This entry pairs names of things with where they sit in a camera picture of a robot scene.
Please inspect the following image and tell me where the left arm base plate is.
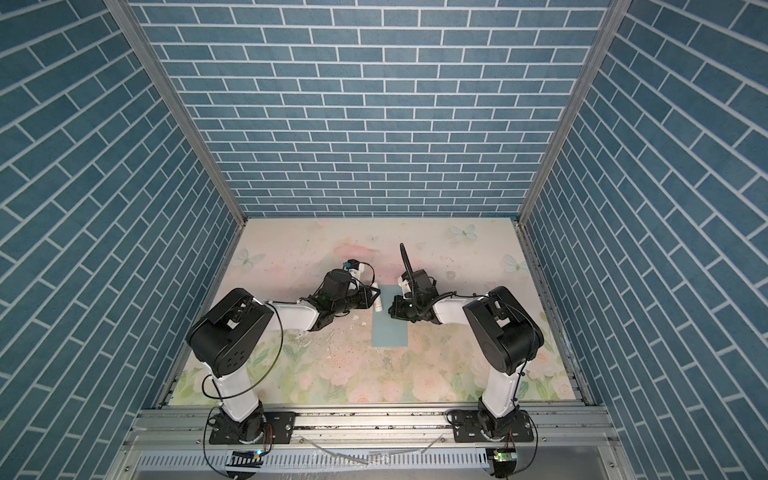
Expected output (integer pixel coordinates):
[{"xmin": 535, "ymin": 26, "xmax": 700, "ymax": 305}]
[{"xmin": 206, "ymin": 411, "xmax": 297, "ymax": 446}]

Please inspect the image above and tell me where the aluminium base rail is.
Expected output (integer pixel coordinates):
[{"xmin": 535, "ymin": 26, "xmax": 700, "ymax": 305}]
[{"xmin": 126, "ymin": 402, "xmax": 618, "ymax": 449}]

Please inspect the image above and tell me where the teal envelope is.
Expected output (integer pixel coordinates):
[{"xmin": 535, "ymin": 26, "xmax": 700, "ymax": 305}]
[{"xmin": 371, "ymin": 285, "xmax": 408, "ymax": 348}]

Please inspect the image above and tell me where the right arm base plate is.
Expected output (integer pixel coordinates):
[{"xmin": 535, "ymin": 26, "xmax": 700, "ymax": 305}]
[{"xmin": 444, "ymin": 408, "xmax": 536, "ymax": 443}]

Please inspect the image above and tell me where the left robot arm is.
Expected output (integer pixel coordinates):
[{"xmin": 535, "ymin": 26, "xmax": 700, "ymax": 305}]
[{"xmin": 186, "ymin": 259, "xmax": 380, "ymax": 427}]

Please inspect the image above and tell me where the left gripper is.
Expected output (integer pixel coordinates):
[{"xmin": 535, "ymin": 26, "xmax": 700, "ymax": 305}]
[{"xmin": 331, "ymin": 284, "xmax": 382, "ymax": 315}]

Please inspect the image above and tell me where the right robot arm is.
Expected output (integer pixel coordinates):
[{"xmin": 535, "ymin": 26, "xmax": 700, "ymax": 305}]
[{"xmin": 388, "ymin": 270, "xmax": 544, "ymax": 439}]

